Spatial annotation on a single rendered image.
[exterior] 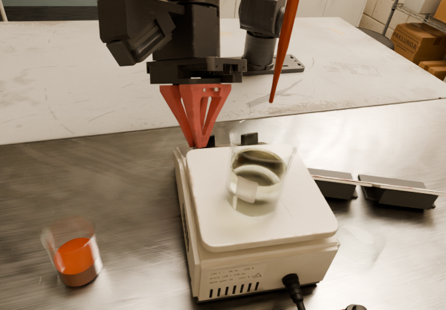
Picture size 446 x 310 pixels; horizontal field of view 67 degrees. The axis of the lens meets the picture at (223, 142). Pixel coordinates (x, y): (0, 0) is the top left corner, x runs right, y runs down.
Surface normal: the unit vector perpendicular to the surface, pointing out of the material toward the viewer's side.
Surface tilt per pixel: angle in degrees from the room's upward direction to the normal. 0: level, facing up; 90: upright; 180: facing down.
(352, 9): 90
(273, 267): 90
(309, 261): 90
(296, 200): 0
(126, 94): 0
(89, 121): 0
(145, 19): 68
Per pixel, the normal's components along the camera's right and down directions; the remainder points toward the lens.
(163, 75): -0.63, 0.14
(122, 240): 0.09, -0.78
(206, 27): 0.77, 0.10
